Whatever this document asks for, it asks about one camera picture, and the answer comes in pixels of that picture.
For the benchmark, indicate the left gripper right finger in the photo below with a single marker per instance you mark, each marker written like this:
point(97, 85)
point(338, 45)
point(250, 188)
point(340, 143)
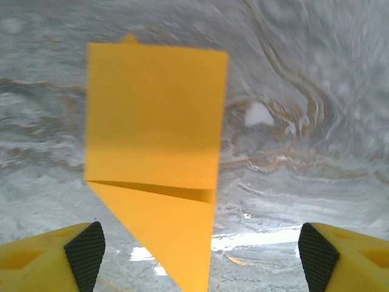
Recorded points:
point(349, 267)

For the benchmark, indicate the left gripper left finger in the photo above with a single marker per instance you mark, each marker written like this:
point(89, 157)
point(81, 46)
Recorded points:
point(45, 267)

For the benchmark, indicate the orange square paper sheet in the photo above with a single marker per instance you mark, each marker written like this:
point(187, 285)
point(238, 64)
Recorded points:
point(152, 121)

